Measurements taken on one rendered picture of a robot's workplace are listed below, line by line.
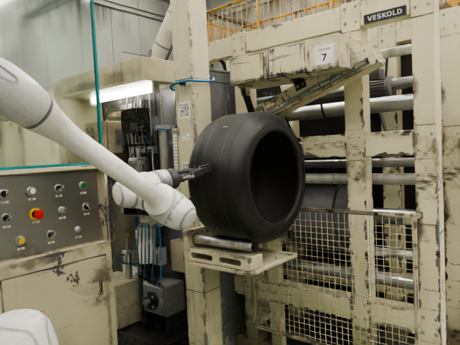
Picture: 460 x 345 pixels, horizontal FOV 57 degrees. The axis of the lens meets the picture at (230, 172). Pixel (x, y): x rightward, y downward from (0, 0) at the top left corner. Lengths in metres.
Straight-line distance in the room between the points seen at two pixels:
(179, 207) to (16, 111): 0.51
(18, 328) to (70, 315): 1.07
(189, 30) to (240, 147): 0.69
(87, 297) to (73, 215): 0.38
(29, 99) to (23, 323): 0.48
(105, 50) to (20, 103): 11.89
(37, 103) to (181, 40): 1.18
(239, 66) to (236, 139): 0.61
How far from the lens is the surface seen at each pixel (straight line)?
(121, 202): 1.38
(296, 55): 2.02
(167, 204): 1.27
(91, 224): 2.13
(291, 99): 2.17
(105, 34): 13.05
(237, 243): 1.82
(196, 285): 2.16
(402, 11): 2.19
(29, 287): 1.97
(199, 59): 2.11
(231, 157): 1.65
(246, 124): 1.73
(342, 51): 1.96
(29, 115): 1.07
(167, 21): 2.65
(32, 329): 1.04
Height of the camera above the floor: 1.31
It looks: 3 degrees down
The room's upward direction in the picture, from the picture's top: 3 degrees counter-clockwise
